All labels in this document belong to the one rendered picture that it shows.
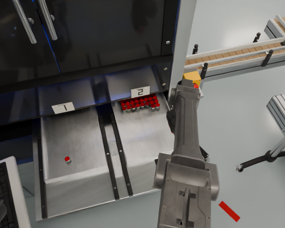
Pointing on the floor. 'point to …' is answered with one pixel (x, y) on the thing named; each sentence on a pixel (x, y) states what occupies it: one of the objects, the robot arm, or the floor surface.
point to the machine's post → (181, 42)
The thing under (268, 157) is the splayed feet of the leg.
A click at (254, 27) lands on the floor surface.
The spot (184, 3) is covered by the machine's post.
